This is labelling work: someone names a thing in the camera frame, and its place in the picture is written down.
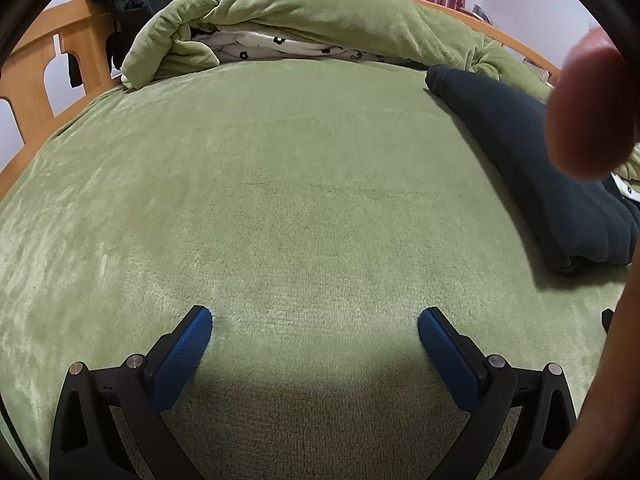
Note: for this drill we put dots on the person's right hand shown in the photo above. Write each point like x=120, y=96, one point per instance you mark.
x=590, y=110

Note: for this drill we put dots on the green plush blanket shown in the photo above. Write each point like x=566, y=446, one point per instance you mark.
x=325, y=15

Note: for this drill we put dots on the black jacket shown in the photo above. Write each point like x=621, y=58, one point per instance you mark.
x=130, y=0

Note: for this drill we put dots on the person's right forearm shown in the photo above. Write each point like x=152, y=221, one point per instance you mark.
x=615, y=410

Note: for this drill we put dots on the wooden bed frame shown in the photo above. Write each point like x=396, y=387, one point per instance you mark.
x=30, y=85

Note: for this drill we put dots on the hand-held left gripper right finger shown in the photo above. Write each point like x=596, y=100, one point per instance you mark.
x=450, y=360

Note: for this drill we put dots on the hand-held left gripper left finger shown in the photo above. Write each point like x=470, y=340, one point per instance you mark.
x=182, y=360

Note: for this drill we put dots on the dark navy sweatshirt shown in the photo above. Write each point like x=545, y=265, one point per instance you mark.
x=525, y=150

